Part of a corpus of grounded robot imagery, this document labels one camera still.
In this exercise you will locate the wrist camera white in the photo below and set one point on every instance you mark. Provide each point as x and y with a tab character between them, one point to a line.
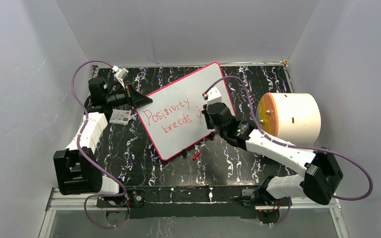
212	96
119	74

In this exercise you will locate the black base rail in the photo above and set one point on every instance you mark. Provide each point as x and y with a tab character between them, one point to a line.
239	201

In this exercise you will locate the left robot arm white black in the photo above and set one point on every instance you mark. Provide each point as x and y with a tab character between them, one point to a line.
76	167

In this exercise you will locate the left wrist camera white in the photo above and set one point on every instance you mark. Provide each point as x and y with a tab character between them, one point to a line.
119	74

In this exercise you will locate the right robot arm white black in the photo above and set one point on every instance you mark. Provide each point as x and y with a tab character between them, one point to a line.
317	172

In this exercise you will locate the pink framed whiteboard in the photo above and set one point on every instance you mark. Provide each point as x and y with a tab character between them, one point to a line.
174	120

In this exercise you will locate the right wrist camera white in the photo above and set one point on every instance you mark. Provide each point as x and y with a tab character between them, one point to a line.
212	96

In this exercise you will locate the aluminium frame rail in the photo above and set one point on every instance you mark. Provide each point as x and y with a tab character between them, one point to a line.
78	198

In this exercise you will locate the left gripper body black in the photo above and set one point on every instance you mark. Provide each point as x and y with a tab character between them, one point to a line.
123	98

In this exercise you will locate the white cylinder orange end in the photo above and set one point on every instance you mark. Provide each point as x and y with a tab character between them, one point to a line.
293	117

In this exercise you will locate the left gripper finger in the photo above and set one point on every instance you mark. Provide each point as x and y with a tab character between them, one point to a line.
132	93
137	103

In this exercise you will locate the red marker cap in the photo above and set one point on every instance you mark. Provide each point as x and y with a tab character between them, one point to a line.
196	155

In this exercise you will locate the white printed card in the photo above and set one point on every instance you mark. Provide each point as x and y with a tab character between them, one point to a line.
120	117

